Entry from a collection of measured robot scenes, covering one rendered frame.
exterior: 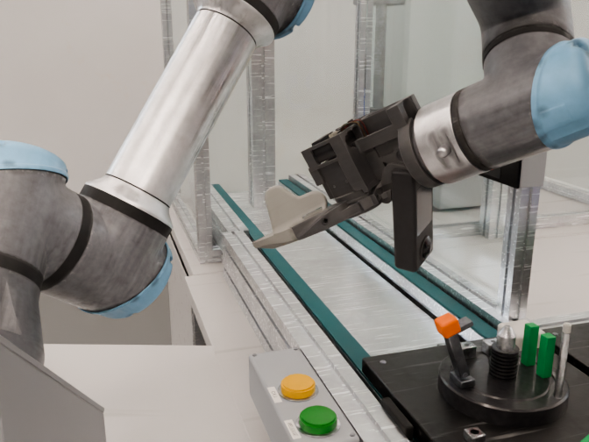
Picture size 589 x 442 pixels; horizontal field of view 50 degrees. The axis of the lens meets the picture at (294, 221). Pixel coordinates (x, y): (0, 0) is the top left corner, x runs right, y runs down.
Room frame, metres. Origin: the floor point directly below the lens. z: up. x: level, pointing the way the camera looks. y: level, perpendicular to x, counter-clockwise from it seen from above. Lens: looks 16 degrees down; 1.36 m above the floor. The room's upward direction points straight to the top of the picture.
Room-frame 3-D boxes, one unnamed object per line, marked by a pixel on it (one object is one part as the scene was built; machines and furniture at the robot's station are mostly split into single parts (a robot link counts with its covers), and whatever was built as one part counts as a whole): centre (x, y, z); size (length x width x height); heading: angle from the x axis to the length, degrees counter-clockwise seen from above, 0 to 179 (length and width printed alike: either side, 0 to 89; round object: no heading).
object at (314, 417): (0.59, -0.03, 0.96); 0.04 x 0.04 x 0.02
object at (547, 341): (0.64, -0.28, 1.02); 0.01 x 0.01 x 0.05; 17
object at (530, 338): (0.66, -0.27, 1.02); 0.01 x 0.01 x 0.05; 17
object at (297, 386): (0.65, 0.00, 0.96); 0.04 x 0.04 x 0.02
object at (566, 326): (0.59, -0.28, 1.03); 0.01 x 0.01 x 0.08
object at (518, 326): (0.76, -0.30, 0.97); 0.05 x 0.05 x 0.04; 17
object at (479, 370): (0.64, -0.23, 0.98); 0.14 x 0.14 x 0.02
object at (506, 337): (0.64, -0.23, 1.04); 0.02 x 0.02 x 0.03
